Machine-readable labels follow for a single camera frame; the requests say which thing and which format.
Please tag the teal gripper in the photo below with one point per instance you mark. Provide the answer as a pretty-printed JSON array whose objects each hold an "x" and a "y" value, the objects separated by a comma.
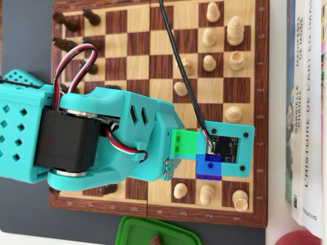
[{"x": 167, "y": 125}]

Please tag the teal perforated robot base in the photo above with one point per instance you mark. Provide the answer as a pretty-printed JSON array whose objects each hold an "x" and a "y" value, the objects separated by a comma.
[{"x": 35, "y": 82}]

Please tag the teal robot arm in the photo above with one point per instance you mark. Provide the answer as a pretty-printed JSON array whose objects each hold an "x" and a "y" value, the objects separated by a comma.
[{"x": 115, "y": 102}]

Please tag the white wooden chess pawn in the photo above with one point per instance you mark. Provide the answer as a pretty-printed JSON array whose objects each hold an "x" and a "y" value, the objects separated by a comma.
[
  {"x": 180, "y": 88},
  {"x": 209, "y": 63},
  {"x": 209, "y": 37},
  {"x": 180, "y": 191},
  {"x": 212, "y": 12}
]

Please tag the white wooden chess bishop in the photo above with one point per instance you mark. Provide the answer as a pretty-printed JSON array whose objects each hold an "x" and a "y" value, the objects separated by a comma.
[{"x": 207, "y": 194}]

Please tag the dark brown chess pawn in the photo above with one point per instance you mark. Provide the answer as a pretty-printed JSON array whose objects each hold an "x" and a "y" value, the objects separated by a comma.
[
  {"x": 109, "y": 190},
  {"x": 112, "y": 87},
  {"x": 89, "y": 40},
  {"x": 92, "y": 69},
  {"x": 92, "y": 17}
]

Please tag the white wooden chess knight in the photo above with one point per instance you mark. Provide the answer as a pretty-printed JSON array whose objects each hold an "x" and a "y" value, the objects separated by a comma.
[{"x": 188, "y": 67}]

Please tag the white wooden chess rook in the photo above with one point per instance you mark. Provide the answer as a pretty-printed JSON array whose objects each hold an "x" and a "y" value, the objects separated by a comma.
[
  {"x": 236, "y": 61},
  {"x": 240, "y": 200}
]

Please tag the dark brown chess rook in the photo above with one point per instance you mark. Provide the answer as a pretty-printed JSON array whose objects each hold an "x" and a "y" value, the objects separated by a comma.
[
  {"x": 67, "y": 23},
  {"x": 54, "y": 190}
]

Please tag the white wooden chess king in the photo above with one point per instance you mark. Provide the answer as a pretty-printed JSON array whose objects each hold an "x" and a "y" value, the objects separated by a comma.
[{"x": 235, "y": 32}]

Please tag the dark brown chess knight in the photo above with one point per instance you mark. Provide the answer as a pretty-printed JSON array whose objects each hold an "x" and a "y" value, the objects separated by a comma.
[{"x": 65, "y": 46}]

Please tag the white pawn right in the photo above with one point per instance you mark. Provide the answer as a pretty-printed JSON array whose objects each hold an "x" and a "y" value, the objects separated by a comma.
[{"x": 232, "y": 114}]

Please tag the wooden chessboard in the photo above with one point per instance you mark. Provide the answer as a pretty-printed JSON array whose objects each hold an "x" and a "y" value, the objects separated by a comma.
[{"x": 138, "y": 66}]

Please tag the green plastic lid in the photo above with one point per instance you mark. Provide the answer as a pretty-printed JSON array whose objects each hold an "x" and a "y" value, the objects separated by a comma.
[{"x": 132, "y": 232}]

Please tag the blue panda book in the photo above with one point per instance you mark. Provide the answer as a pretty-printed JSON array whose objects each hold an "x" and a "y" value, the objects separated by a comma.
[{"x": 290, "y": 114}]

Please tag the white Gabrielle Chanel book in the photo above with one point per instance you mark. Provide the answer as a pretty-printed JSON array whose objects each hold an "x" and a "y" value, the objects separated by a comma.
[{"x": 297, "y": 158}]

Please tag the red transparent measuring cup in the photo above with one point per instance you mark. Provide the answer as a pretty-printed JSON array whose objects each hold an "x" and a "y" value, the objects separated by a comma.
[{"x": 296, "y": 240}]

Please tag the pink puzzle box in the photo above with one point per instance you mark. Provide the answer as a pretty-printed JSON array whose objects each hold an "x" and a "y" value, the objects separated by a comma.
[{"x": 324, "y": 76}]

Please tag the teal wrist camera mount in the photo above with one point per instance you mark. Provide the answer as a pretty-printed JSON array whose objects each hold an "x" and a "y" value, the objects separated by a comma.
[{"x": 246, "y": 153}]

